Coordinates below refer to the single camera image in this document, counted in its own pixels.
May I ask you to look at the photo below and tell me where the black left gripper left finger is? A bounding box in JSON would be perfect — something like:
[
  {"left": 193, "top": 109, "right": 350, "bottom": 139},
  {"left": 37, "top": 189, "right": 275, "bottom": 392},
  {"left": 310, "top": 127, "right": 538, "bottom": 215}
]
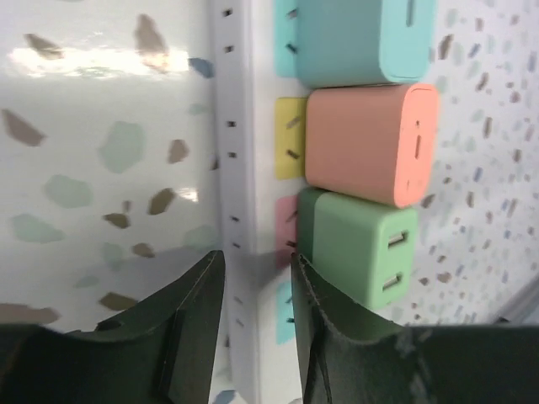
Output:
[{"left": 1, "top": 251, "right": 225, "bottom": 403}]

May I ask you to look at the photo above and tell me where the green charger plug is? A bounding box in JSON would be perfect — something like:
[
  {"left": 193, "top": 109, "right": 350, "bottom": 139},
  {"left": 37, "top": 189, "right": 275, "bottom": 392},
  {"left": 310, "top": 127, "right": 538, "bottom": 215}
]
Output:
[{"left": 296, "top": 188, "right": 419, "bottom": 310}]

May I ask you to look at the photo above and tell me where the salmon pink charger plug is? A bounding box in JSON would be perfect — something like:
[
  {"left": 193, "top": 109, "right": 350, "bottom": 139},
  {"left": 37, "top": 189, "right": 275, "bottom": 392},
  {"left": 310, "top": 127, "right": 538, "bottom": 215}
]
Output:
[{"left": 305, "top": 83, "right": 440, "bottom": 208}]

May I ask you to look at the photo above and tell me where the light cyan charger plug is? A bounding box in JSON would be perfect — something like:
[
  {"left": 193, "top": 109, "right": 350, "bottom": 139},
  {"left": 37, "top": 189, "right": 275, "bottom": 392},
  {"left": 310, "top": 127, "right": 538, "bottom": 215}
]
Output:
[{"left": 296, "top": 0, "right": 437, "bottom": 88}]

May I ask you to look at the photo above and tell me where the white power strip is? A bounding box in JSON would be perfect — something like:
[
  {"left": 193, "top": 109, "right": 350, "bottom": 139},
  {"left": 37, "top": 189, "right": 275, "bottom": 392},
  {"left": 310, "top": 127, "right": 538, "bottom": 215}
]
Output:
[{"left": 211, "top": 1, "right": 307, "bottom": 403}]

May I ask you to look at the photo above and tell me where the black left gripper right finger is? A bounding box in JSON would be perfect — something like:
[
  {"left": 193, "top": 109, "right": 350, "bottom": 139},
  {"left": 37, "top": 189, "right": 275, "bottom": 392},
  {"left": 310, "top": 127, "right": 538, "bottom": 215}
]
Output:
[{"left": 291, "top": 255, "right": 538, "bottom": 403}]

